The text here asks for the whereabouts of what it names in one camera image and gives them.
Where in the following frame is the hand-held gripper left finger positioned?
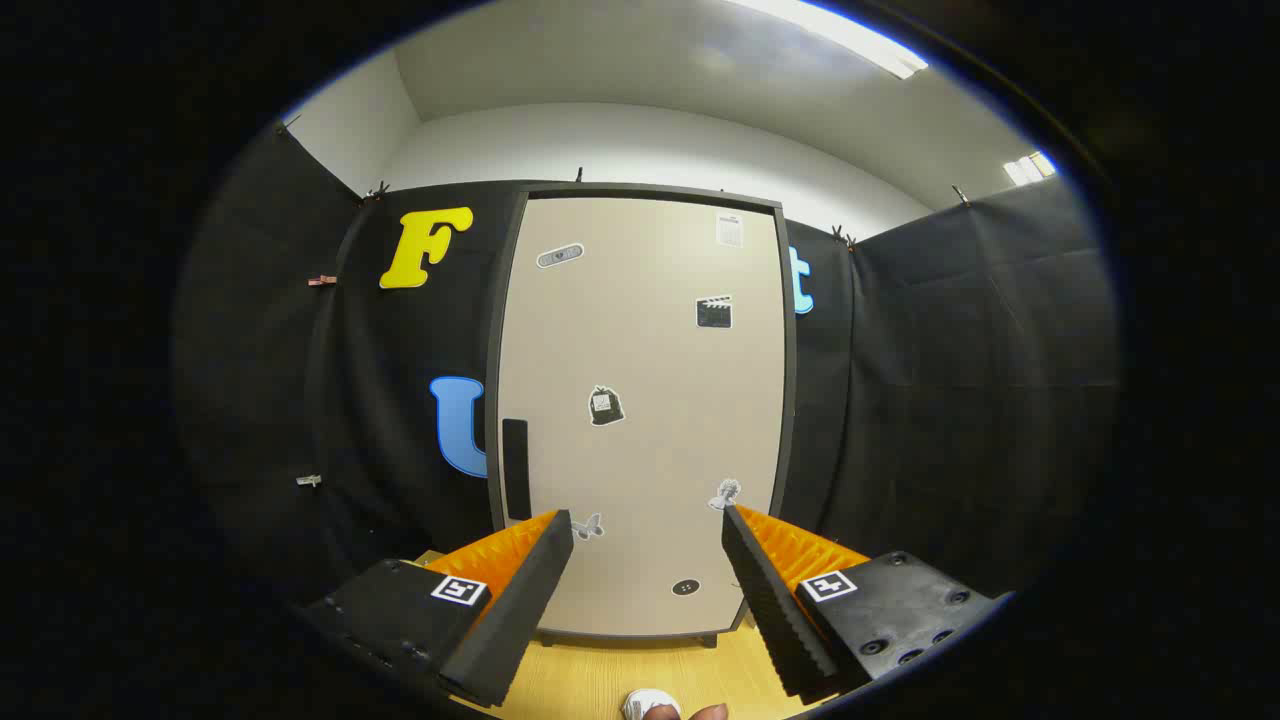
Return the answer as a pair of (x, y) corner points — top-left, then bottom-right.
(296, 508), (576, 709)

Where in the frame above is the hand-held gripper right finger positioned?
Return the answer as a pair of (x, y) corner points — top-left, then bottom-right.
(720, 504), (1013, 701)

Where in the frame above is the black door handle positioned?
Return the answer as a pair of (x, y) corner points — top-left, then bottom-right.
(501, 418), (531, 522)

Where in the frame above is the white shoe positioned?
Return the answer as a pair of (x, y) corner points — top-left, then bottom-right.
(622, 688), (683, 720)

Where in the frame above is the grey shoe cabinet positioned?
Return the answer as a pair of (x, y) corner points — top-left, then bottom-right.
(484, 182), (798, 649)

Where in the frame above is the black backdrop cloth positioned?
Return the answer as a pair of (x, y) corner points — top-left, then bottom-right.
(172, 120), (1119, 611)

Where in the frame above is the small ceiling light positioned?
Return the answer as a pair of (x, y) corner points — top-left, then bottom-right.
(1003, 150), (1057, 187)

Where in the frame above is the long ceiling light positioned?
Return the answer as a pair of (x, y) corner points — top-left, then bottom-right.
(725, 0), (929, 81)

